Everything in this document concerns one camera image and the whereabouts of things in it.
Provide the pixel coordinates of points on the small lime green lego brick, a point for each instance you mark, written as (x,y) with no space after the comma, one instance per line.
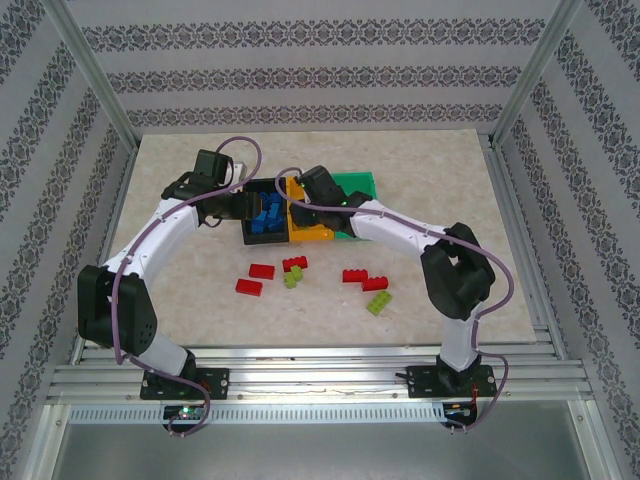
(298,272)
(289,282)

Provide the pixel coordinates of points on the black plastic bin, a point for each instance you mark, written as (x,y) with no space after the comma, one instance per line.
(265,239)

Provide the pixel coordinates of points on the long lime green lego brick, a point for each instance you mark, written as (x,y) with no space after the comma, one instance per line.
(379,302)

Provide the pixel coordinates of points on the red lego brick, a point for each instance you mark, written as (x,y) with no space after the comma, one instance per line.
(262,270)
(355,275)
(375,283)
(249,286)
(295,263)

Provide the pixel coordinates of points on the green plastic bin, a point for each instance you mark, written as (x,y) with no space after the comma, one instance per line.
(357,181)

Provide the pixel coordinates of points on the grey sheet metal panel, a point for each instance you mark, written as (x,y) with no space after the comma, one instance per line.
(320,450)

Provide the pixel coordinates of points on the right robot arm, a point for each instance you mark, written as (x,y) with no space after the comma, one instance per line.
(400,225)

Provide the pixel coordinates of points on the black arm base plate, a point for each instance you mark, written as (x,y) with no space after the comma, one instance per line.
(215,382)
(420,382)

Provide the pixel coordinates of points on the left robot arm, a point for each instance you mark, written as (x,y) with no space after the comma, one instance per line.
(150,240)

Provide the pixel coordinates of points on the yellow plastic bin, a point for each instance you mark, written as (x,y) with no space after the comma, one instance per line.
(312,236)

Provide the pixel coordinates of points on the blue lego brick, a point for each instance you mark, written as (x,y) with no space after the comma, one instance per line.
(274,210)
(272,196)
(276,225)
(258,222)

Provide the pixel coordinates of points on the aluminium frame post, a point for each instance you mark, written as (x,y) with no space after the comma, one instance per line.
(537,75)
(90,75)

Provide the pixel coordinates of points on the aluminium side rail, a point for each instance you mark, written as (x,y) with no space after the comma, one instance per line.
(507,200)
(120,200)

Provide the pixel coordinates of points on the aluminium rail beam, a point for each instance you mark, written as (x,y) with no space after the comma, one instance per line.
(320,375)

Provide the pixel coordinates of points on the small circuit board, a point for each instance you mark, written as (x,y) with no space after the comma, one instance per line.
(185,412)
(460,409)

